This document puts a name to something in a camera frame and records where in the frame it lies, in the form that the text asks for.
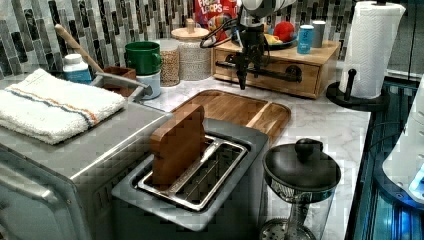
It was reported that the french press with black lid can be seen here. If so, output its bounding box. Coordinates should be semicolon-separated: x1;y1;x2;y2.
258;138;341;240

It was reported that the wooden drawer front black handle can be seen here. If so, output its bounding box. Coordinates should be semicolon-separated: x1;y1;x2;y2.
213;50;320;98

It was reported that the red toy fruit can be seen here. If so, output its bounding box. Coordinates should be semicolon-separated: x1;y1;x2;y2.
273;21;295;42

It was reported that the green mug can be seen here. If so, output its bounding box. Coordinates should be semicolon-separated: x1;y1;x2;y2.
125;41;162;76

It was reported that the wooden cutting board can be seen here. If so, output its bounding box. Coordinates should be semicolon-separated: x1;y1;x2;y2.
172;90;291;143

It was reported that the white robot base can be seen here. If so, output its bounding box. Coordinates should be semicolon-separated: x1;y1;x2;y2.
382;80;424;204

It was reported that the ceramic jar with wooden lid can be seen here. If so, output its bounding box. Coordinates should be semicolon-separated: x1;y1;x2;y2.
171;18;211;81

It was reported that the brown wooden holder box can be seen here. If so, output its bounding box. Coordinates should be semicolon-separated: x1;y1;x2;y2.
103;66;136;97

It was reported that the white paper towel roll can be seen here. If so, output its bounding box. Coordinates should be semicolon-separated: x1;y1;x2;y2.
339;1;406;99

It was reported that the white blue pill bottle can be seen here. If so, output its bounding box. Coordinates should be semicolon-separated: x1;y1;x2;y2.
63;53;92;84

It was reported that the glass jar of grains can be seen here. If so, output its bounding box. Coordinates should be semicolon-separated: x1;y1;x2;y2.
157;39;180;87

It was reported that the wooden toast slice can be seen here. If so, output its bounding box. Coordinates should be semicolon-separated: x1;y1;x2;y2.
150;104;206;190

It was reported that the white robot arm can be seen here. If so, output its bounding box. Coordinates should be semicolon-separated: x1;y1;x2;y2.
234;0;296;90

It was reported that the white striped towel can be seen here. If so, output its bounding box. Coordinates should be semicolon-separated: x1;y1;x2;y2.
0;69;126;145

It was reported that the blue can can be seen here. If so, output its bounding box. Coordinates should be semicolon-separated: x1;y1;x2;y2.
297;25;314;54

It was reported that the white light-blue mug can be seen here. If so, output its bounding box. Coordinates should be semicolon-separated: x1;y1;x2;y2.
137;72;161;100

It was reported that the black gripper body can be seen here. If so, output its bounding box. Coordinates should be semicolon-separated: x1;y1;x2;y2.
235;24;265;66

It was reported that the blue plate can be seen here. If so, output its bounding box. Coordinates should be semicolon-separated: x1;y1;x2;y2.
231;30;297;51

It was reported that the wooden drawer box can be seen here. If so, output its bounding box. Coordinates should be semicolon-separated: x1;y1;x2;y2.
211;37;342;100

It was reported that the black paper towel holder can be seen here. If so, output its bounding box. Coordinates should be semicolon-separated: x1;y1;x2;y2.
326;69;390;112

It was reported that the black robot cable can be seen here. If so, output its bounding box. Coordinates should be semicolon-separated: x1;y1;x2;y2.
199;17;242;50

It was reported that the grey can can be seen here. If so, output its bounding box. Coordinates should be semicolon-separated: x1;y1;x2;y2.
312;20;326;48

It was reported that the grey toaster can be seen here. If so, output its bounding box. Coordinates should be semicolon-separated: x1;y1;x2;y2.
112;119;269;240

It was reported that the stainless toaster oven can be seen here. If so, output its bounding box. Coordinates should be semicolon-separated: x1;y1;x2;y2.
0;101;171;240

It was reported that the wooden spoon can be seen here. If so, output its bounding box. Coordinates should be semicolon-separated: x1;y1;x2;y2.
54;24;103;72

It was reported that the yellow toy banana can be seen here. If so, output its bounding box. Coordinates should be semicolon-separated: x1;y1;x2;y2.
265;34;282;45

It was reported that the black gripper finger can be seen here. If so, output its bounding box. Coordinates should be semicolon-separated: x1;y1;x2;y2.
253;63;260;78
236;58;248;90

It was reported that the red cereal box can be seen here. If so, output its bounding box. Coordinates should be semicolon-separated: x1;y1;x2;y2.
194;0;238;45

